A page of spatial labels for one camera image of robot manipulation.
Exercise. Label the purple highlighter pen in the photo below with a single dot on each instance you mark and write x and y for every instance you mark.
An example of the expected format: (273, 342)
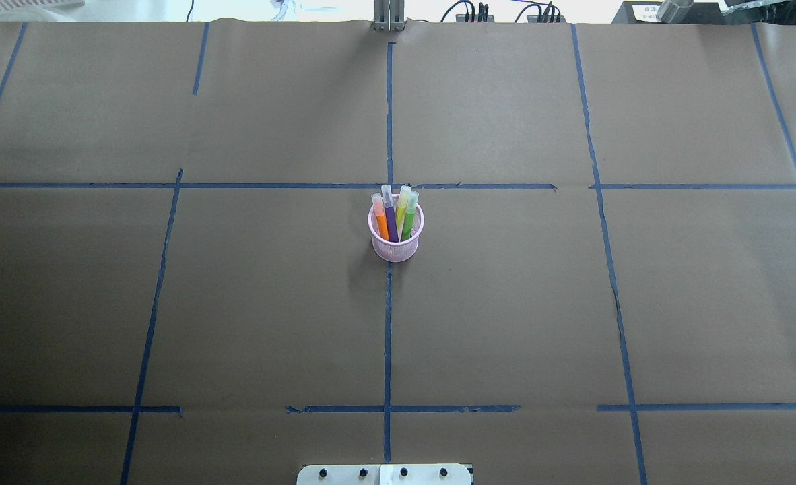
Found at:
(388, 198)

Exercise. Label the green highlighter pen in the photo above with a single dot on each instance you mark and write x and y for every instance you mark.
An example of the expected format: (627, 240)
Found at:
(409, 215)

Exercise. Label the yellow highlighter pen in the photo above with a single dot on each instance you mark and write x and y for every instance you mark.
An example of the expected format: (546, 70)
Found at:
(401, 207)

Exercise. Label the orange highlighter pen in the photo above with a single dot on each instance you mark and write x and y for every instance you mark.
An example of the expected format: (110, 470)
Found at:
(378, 206)

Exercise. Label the black box under cup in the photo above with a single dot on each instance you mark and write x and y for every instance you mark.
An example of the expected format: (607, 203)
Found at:
(645, 12)

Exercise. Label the steel cup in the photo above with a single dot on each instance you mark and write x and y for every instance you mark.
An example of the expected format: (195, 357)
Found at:
(673, 11)

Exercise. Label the white plastic basket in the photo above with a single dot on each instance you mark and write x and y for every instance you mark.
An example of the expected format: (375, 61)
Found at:
(7, 6)

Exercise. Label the aluminium frame post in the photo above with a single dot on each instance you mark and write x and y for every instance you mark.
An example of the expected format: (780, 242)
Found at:
(389, 15)

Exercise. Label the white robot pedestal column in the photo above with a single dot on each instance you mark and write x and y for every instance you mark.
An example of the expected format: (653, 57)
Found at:
(403, 473)

